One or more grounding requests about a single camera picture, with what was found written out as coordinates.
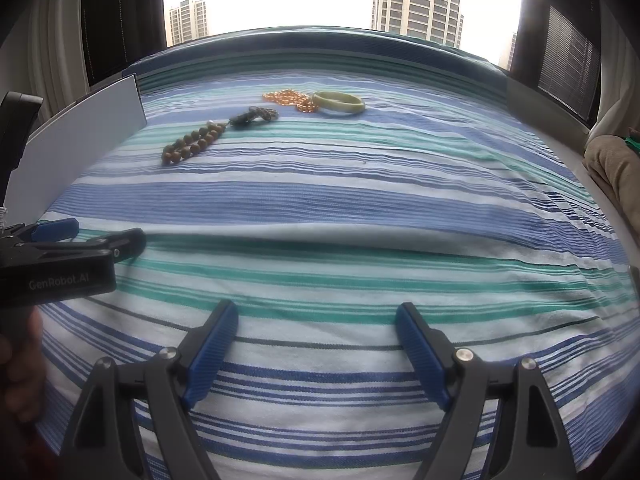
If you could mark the pale green jade bangle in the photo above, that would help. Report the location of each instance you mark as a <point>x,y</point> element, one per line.
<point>345,107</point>

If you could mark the grey box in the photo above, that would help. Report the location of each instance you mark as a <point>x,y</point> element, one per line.
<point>90,130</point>

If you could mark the blue green striped cloth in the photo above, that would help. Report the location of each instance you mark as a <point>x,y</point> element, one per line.
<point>350,220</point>

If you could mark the dark window blinds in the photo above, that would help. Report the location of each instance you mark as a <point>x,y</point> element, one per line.
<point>570,60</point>
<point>120,20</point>

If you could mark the person's left hand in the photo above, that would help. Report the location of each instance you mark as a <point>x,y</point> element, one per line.
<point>25,380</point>

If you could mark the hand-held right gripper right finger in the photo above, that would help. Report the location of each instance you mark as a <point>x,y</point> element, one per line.
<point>425,355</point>

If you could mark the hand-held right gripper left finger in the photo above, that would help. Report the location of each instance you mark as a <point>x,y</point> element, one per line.
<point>210,355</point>

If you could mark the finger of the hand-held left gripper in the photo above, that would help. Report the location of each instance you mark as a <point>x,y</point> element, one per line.
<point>125,242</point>
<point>55,229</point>

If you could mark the pale curtain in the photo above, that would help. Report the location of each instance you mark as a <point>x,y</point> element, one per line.
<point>60,35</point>
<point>620,60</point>

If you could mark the beige cushion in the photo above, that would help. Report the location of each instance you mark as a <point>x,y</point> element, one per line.
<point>617,170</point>

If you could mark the small apartment tower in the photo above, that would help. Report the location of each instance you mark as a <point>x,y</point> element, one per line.
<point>187,22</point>

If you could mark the tall apartment tower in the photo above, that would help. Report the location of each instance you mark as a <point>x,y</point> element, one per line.
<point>417,0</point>

